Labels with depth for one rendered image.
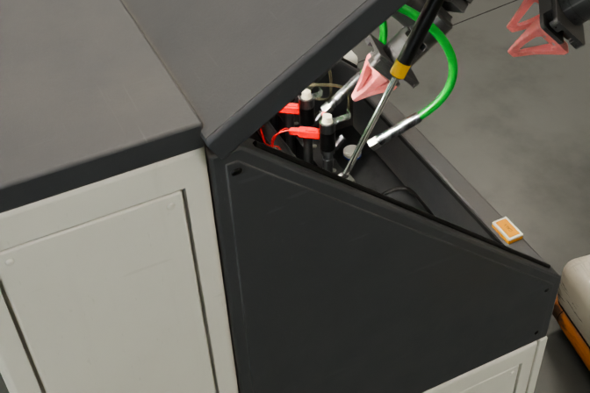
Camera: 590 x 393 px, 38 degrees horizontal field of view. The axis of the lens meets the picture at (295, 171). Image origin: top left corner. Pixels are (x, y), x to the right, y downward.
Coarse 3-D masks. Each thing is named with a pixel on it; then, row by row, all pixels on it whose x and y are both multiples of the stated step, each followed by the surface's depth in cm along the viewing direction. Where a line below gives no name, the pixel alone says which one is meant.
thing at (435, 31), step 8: (400, 8) 123; (408, 8) 124; (408, 16) 124; (416, 16) 124; (432, 24) 126; (432, 32) 126; (440, 32) 127; (440, 40) 127; (448, 40) 128; (448, 48) 128; (448, 56) 129; (456, 56) 130; (456, 64) 130; (456, 72) 131; (448, 80) 133; (456, 80) 133; (448, 88) 133; (440, 96) 135; (448, 96) 135; (432, 104) 136; (440, 104) 135; (424, 112) 136; (432, 112) 137
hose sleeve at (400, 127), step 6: (414, 114) 137; (402, 120) 138; (408, 120) 137; (414, 120) 137; (420, 120) 137; (396, 126) 138; (402, 126) 138; (408, 126) 138; (384, 132) 139; (390, 132) 138; (396, 132) 138; (402, 132) 139; (378, 138) 139; (384, 138) 139; (390, 138) 139
